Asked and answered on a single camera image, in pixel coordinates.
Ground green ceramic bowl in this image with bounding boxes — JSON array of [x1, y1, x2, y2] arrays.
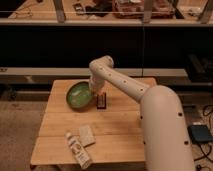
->
[[66, 81, 93, 110]]

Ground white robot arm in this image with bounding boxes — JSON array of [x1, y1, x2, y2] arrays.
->
[[89, 56, 196, 171]]

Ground dark chocolate bar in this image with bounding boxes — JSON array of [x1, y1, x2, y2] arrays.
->
[[96, 92, 106, 109]]

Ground tan sponge block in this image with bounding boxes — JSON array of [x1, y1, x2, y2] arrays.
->
[[79, 125, 96, 147]]

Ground wooden shelf bench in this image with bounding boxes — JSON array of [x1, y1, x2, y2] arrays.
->
[[0, 67, 187, 84]]

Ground black foot pedal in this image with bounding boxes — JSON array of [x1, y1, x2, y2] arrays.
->
[[188, 125, 213, 144]]

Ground black floor cable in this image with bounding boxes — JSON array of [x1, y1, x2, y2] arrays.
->
[[191, 104, 213, 171]]

